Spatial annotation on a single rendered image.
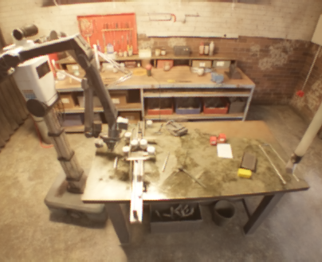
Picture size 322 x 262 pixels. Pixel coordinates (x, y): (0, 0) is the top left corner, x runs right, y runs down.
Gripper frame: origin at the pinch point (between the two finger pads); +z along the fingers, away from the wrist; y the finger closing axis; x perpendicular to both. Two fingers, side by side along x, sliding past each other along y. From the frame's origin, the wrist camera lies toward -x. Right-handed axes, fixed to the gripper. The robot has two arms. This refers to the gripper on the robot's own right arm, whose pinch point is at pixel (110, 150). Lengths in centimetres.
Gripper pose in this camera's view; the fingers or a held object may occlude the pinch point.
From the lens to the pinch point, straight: 125.9
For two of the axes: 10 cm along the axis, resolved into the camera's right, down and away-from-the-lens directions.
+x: -2.2, 1.3, -9.7
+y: -9.7, -1.6, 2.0
